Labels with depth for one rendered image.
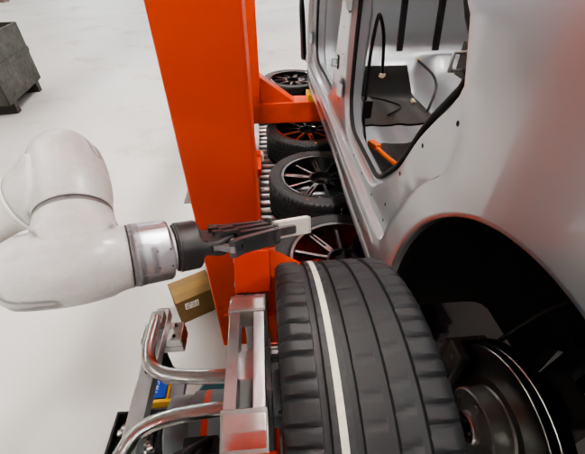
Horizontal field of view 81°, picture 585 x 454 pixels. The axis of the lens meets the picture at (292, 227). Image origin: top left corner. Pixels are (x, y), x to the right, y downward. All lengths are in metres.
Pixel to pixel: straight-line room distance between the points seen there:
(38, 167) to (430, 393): 0.61
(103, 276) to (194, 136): 0.38
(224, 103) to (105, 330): 1.69
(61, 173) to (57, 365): 1.69
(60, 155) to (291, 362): 0.43
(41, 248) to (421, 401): 0.51
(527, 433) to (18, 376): 2.07
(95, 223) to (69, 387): 1.62
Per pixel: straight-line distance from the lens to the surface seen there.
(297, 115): 2.82
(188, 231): 0.51
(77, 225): 0.51
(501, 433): 0.84
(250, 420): 0.54
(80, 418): 1.97
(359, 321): 0.55
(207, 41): 0.70
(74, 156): 0.59
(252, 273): 0.72
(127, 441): 0.69
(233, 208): 0.85
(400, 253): 0.96
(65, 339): 2.26
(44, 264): 0.49
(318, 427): 0.50
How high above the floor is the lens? 1.62
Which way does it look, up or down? 40 degrees down
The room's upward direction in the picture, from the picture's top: straight up
